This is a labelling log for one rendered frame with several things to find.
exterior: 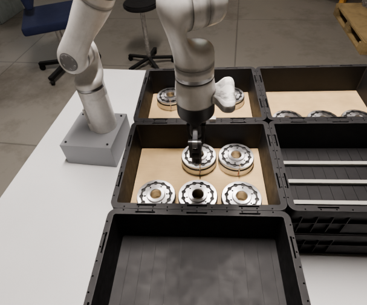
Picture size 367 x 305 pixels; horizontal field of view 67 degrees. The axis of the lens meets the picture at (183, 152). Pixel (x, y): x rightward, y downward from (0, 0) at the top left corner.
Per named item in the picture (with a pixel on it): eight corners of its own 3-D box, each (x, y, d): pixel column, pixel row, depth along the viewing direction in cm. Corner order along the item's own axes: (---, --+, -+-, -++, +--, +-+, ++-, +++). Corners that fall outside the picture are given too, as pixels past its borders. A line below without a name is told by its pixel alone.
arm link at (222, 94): (236, 114, 50) (238, 84, 46) (173, 114, 51) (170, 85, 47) (233, 85, 56) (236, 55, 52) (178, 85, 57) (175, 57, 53)
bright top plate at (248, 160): (220, 170, 79) (220, 169, 78) (216, 145, 85) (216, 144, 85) (256, 169, 78) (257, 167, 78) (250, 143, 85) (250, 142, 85)
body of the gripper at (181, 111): (178, 83, 57) (181, 118, 63) (173, 109, 51) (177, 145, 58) (214, 82, 56) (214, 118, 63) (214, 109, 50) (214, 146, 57)
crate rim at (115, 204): (111, 213, 65) (109, 207, 64) (133, 127, 86) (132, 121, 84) (286, 216, 62) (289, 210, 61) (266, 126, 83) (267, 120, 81)
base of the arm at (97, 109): (89, 133, 101) (72, 94, 89) (97, 117, 108) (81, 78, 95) (113, 134, 100) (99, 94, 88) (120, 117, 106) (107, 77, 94)
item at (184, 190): (177, 212, 70) (177, 211, 70) (179, 180, 77) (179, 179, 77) (217, 213, 69) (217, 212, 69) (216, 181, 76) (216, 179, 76)
